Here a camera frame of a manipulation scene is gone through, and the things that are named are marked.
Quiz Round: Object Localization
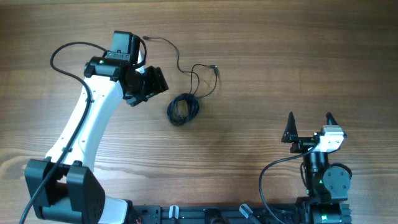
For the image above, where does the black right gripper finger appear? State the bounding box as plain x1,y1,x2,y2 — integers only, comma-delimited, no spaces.
281,112,298,143
326,112,338,125

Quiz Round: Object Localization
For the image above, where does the black thin cable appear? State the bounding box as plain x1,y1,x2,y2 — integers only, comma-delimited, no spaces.
142,35,219,127

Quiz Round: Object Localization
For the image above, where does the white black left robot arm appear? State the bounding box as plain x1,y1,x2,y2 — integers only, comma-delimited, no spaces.
24,31,168,223

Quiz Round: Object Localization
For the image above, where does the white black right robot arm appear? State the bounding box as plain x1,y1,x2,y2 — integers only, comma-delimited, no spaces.
281,113,353,224

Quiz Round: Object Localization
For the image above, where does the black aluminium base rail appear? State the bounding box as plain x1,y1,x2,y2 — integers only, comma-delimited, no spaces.
130,203,352,224

